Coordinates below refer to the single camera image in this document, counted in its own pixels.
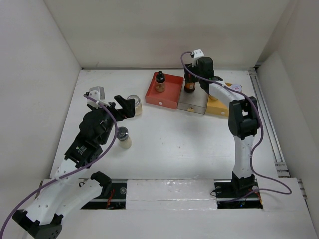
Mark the red tray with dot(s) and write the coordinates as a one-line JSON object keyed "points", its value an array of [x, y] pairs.
{"points": [[169, 98]]}

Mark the silver-cap white spice jar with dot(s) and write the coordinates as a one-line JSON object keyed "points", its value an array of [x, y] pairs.
{"points": [[124, 140]]}

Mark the red-cap dark sauce bottle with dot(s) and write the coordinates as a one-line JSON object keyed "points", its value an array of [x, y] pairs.
{"points": [[189, 86]]}

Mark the wide silver-rim spice jar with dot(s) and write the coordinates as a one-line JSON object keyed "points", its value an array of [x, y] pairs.
{"points": [[138, 104]]}

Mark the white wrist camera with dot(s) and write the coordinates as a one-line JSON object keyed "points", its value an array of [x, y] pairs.
{"points": [[96, 96], [197, 54]]}

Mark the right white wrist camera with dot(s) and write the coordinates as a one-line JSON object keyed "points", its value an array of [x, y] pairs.
{"points": [[197, 54]]}

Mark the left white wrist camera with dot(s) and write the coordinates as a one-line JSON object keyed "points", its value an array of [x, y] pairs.
{"points": [[96, 96]]}

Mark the white-lid small jar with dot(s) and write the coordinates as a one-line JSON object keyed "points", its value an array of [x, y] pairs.
{"points": [[236, 87]]}

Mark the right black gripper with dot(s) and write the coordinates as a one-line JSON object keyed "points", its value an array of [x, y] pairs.
{"points": [[190, 66]]}

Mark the yellow tray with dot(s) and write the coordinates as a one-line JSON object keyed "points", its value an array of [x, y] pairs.
{"points": [[217, 107]]}

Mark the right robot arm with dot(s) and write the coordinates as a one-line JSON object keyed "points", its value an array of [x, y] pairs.
{"points": [[243, 123]]}

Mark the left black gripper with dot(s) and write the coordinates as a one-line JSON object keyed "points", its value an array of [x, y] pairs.
{"points": [[128, 104]]}

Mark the clear plastic tray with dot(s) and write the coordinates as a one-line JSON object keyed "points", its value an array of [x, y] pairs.
{"points": [[195, 102]]}

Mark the black-cap white spice bottle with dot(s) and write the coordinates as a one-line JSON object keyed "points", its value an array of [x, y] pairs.
{"points": [[213, 98]]}

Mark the aluminium mounting rail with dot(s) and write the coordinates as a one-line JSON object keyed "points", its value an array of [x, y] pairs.
{"points": [[269, 130]]}

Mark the black-cap brown spice bottle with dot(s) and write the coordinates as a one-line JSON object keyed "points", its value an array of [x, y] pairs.
{"points": [[160, 82]]}

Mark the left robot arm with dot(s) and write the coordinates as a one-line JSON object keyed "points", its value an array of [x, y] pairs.
{"points": [[43, 218]]}

